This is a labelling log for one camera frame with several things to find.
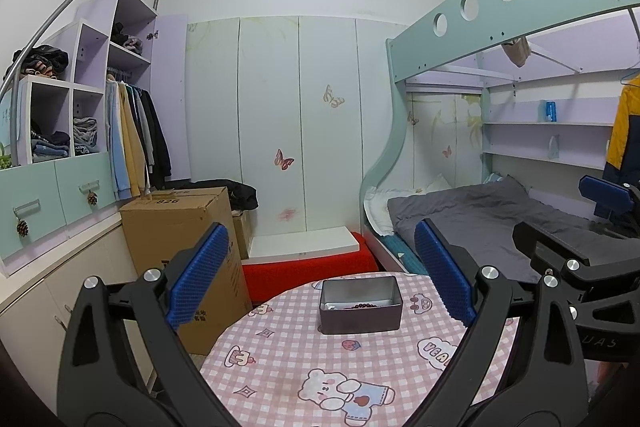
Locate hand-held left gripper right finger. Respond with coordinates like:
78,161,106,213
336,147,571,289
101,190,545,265
400,218,588,427

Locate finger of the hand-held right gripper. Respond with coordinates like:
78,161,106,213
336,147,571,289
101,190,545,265
512,221,640,303
579,175,640,240

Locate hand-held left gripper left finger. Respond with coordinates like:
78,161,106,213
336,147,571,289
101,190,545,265
56,222,236,427

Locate grey metal tin box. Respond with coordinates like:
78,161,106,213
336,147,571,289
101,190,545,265
318,276,404,335

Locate blue bed mat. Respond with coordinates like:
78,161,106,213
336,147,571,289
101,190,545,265
380,234,426,275

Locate small cardboard box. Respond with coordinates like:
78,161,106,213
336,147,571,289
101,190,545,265
232,209,253,260

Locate large cardboard box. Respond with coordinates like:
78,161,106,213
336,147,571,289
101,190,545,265
119,186,253,357

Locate grey duvet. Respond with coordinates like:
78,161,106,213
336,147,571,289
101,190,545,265
387,174,616,283

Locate yellow hanging jacket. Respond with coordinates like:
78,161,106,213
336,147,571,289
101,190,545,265
602,74,640,188

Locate black clothing pile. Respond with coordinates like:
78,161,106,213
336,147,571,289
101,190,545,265
172,178,259,211

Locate white pillow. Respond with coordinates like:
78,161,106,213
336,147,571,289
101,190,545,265
364,173,451,238

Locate red storage ottoman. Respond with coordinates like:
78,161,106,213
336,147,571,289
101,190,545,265
241,231,379,303

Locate white board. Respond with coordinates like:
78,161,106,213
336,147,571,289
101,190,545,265
248,226,362,259

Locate pink checked tablecloth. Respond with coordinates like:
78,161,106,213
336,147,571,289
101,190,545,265
199,272,521,427

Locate white low cabinet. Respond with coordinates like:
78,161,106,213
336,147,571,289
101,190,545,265
0,207,166,388

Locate row of hanging clothes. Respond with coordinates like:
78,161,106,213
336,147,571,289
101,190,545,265
104,77,173,202

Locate brown hanging cloth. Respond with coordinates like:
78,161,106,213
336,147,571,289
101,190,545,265
501,36,532,68

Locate white wardrobe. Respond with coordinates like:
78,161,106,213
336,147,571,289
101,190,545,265
185,16,401,240

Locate folded blue grey clothes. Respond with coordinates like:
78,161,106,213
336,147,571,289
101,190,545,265
73,117,99,155

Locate folded dark blue clothes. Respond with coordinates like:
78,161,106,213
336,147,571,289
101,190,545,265
31,122,71,162

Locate beige butterfly sticker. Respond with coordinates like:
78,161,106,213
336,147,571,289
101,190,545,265
322,84,346,108

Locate crumpled grey pink clothes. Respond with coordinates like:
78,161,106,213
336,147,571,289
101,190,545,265
111,23,143,55

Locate lilac cubby shelf unit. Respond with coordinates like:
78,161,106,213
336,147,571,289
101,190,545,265
0,0,191,278

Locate dark clothes heap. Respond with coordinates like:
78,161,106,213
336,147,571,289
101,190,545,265
12,46,69,78

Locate grey metal handrail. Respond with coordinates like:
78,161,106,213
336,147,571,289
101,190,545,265
0,0,168,98

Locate mint bunk bed frame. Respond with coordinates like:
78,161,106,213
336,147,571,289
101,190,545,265
360,0,640,278

